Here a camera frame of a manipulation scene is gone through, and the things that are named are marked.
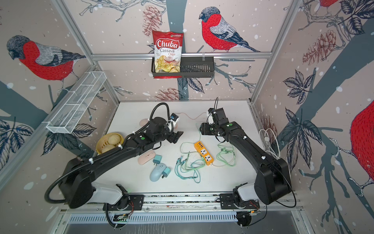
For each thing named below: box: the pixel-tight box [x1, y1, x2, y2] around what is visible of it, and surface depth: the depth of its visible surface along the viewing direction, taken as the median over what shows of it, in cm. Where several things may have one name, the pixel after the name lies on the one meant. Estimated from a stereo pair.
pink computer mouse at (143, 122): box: [139, 118, 150, 127], surface depth 108 cm
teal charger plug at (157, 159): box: [152, 154, 163, 166], surface depth 90 cm
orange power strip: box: [194, 140, 215, 166], surface depth 90 cm
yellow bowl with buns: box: [95, 132, 125, 155], surface depth 95 cm
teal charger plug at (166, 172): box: [161, 166, 171, 179], surface depth 83 cm
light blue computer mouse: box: [149, 162, 167, 182], surface depth 84 cm
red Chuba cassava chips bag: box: [151, 30, 185, 79], surface depth 86 cm
